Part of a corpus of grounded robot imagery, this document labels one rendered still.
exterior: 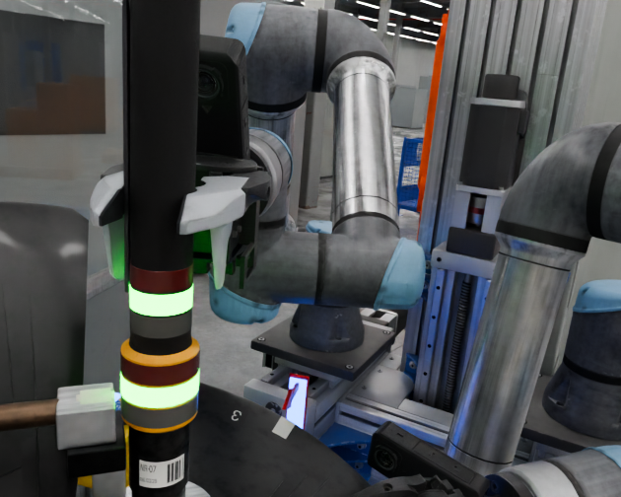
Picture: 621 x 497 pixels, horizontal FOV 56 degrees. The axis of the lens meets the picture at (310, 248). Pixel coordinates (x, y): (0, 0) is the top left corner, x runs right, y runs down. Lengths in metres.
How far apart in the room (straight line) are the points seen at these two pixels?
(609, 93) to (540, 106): 0.98
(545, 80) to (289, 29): 0.50
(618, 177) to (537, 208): 0.08
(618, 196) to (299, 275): 0.31
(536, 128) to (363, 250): 0.62
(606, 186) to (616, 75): 1.51
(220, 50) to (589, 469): 0.48
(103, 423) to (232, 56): 0.23
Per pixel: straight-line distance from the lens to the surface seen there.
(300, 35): 0.85
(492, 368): 0.67
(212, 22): 4.45
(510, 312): 0.66
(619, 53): 2.12
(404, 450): 0.58
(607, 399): 1.04
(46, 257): 0.46
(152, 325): 0.32
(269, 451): 0.60
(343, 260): 0.58
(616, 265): 2.20
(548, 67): 1.15
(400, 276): 0.59
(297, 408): 0.74
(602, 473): 0.63
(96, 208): 0.30
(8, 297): 0.44
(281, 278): 0.58
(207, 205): 0.30
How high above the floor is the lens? 1.53
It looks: 16 degrees down
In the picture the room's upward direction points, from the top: 5 degrees clockwise
